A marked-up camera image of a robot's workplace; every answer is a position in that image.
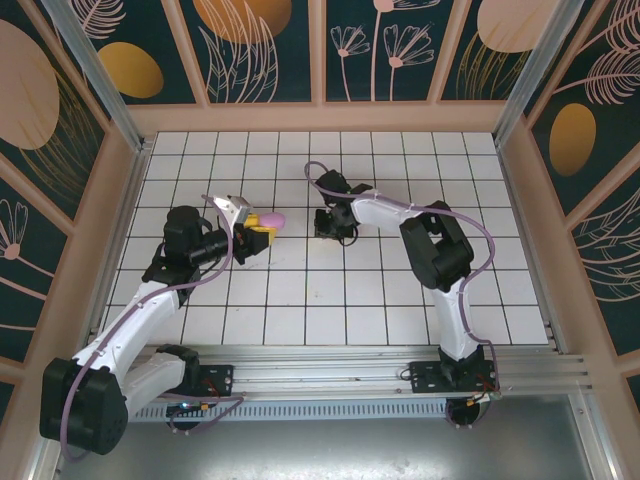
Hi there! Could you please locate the aluminium corner rail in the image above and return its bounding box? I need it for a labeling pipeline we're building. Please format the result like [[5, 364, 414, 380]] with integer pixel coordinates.
[[569, 394, 620, 480], [24, 439, 67, 480]]

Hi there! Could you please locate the flower stems wall panel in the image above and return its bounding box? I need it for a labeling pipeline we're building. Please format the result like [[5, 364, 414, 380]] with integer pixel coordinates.
[[324, 0, 437, 104]]

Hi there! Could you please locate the beige circle gold lines panel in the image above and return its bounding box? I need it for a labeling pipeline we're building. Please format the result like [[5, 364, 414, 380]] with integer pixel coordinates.
[[438, 0, 547, 103]]

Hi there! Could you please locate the grey metal floor sheet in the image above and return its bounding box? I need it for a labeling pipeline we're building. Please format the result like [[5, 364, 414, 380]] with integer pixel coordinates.
[[54, 394, 609, 480]]

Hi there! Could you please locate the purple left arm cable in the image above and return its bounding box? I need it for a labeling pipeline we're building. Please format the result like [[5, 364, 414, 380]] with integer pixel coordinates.
[[58, 193, 236, 460]]

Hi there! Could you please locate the aluminium base beam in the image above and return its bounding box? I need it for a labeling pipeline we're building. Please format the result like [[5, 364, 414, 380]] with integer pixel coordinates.
[[89, 343, 594, 404]]

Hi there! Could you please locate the large beige oval wall panel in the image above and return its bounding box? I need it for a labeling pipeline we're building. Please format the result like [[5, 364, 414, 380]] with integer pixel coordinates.
[[0, 0, 110, 222]]

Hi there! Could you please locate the pink leaf outline wall panel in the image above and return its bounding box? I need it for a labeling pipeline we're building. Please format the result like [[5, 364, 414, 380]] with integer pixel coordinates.
[[568, 183, 640, 357]]

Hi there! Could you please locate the gold circle leaves wall panel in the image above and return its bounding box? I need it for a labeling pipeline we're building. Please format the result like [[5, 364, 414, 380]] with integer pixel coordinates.
[[178, 0, 321, 105]]

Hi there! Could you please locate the aluminium side rail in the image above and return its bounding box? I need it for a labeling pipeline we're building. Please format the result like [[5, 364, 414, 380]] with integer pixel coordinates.
[[494, 142, 571, 354], [87, 142, 151, 351]]

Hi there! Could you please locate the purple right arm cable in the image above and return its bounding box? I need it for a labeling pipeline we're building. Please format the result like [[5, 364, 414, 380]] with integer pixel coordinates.
[[303, 160, 503, 401]]

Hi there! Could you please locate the white silver left wrist camera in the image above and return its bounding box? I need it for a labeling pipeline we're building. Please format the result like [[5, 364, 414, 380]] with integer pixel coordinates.
[[211, 193, 251, 227]]

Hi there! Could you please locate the perforated metal cable duct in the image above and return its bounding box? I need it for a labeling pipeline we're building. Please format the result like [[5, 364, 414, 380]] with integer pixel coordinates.
[[122, 402, 451, 422]]

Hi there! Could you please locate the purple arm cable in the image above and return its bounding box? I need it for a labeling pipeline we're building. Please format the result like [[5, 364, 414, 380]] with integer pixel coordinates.
[[58, 193, 236, 460], [303, 160, 503, 401]]

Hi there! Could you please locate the pink flower outline wall panel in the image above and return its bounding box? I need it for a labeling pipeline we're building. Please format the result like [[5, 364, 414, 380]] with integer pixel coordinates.
[[0, 154, 71, 362]]

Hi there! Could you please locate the black round arm base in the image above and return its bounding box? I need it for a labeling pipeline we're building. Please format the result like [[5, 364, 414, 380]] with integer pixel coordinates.
[[446, 397, 489, 431], [166, 399, 202, 434]]

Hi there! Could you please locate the aluminium frame post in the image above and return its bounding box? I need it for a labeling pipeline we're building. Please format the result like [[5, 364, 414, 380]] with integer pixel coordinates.
[[42, 0, 154, 154], [492, 0, 579, 149]]

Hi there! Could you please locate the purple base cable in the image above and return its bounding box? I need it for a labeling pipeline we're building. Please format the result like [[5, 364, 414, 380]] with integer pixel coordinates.
[[169, 397, 246, 437]]

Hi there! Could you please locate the gold oval leaf wall panel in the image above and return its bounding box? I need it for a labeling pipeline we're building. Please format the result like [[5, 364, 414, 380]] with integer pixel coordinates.
[[523, 0, 640, 217]]

